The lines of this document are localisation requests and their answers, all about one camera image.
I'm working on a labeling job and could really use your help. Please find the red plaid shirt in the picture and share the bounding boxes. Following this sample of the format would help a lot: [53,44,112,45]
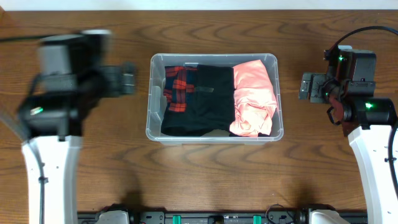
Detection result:
[163,66,198,113]

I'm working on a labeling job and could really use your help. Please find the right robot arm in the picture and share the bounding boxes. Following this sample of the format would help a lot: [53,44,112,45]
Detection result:
[298,47,397,223]

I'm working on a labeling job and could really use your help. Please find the black garment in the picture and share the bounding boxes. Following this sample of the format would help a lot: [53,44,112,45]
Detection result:
[160,111,234,137]
[188,65,235,131]

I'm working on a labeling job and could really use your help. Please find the pink garment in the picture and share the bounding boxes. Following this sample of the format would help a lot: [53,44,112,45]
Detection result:
[229,60,278,135]

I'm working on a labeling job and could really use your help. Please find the dark navy garment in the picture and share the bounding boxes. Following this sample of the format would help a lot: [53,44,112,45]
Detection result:
[229,133,270,138]

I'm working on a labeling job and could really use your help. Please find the clear plastic storage bin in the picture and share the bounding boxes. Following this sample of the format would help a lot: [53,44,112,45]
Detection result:
[146,53,284,145]

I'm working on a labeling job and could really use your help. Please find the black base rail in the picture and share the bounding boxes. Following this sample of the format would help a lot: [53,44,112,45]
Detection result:
[78,204,368,224]

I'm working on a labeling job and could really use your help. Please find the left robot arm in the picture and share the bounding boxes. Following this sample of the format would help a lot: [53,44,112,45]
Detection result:
[18,30,135,223]

